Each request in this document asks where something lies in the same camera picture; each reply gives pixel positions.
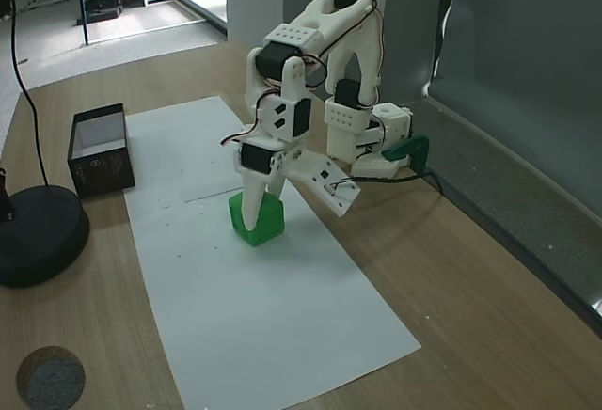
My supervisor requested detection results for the black stand cable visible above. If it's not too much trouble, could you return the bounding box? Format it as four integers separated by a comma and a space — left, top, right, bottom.
8, 0, 51, 189

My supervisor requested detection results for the dark open box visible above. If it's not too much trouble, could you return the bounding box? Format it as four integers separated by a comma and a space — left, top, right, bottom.
67, 102, 137, 199

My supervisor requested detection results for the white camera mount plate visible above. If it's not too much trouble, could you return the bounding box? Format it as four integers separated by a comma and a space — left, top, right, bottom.
284, 148, 362, 219

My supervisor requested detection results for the black hanging wall cable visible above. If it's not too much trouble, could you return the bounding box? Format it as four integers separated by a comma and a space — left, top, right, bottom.
425, 0, 456, 99

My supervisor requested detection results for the white paper sheet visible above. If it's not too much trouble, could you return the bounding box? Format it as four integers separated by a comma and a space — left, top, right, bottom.
122, 177, 423, 410
122, 94, 286, 205

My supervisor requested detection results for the green table clamp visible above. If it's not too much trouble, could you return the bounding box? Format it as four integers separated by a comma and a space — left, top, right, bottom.
381, 134, 432, 181

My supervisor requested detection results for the black camera cable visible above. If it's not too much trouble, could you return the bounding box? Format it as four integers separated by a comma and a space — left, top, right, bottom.
328, 169, 446, 196

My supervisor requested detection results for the green cube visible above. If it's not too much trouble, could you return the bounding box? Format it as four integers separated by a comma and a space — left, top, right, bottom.
228, 192, 287, 247

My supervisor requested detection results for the black metal post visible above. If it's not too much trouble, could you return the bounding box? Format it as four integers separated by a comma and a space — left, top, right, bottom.
74, 0, 90, 47

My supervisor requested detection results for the black round stand base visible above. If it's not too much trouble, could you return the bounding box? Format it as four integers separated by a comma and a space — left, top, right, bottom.
0, 184, 91, 289

